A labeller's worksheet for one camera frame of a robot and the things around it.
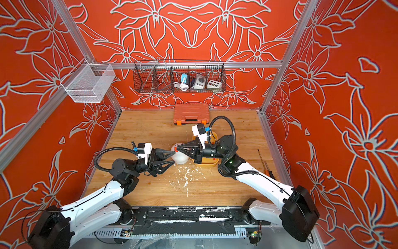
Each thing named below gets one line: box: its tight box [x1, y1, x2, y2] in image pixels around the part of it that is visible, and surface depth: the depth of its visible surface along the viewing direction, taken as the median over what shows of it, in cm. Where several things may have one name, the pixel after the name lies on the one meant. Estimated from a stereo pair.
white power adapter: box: [192, 74, 207, 90], surface depth 93 cm
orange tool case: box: [173, 103, 210, 126], surface depth 113 cm
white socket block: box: [206, 79, 223, 89], surface depth 96 cm
